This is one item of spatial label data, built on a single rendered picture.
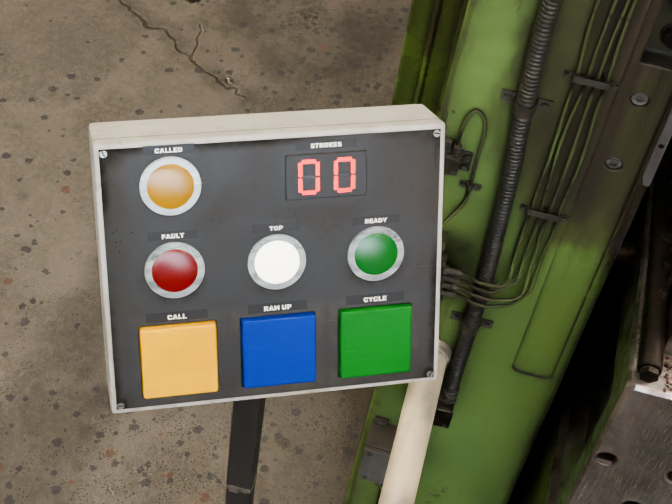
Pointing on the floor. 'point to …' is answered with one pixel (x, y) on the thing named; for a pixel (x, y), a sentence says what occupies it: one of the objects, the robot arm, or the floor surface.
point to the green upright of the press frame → (471, 56)
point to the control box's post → (244, 448)
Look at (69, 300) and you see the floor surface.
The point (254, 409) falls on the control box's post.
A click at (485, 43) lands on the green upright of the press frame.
